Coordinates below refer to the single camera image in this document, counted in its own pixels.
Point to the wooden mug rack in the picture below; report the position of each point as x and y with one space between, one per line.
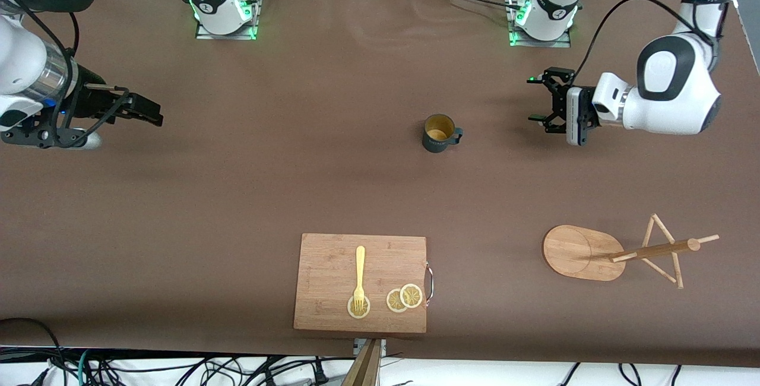
576 252

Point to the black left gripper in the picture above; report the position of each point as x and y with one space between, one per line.
559 103

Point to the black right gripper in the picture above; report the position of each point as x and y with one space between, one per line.
90 101

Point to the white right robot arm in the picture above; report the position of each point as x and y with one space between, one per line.
24 59

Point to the small metal bracket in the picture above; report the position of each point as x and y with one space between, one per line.
383 345

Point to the lemon slice under fork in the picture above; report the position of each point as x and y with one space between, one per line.
351 313

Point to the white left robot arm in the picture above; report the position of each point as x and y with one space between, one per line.
677 89

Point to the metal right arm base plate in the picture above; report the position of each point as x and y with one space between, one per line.
252 18

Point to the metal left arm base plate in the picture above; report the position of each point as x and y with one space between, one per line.
564 38

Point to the yellow plastic fork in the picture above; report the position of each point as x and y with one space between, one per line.
360 267

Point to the teal cup yellow inside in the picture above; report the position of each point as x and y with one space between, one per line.
436 142

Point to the wooden post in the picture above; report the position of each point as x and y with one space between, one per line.
363 368

